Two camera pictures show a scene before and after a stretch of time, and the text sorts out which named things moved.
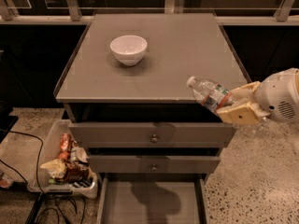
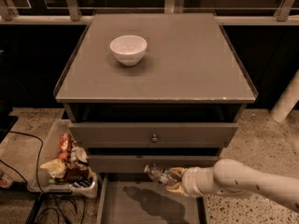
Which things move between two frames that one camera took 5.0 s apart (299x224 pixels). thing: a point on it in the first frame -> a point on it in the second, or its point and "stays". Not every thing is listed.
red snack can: x=65 y=143 stays
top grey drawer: x=151 y=135 stays
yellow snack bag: x=56 y=168 stays
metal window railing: x=288 y=10 stays
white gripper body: x=277 y=97 -> x=189 y=181
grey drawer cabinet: x=151 y=143 stays
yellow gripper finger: x=246 y=91 -> x=179 y=171
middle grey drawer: x=153 y=164 stays
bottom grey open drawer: x=151 y=199 stays
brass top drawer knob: x=154 y=139 stays
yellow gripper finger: x=246 y=113 -> x=177 y=188
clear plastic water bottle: x=213 y=95 -> x=161 y=174
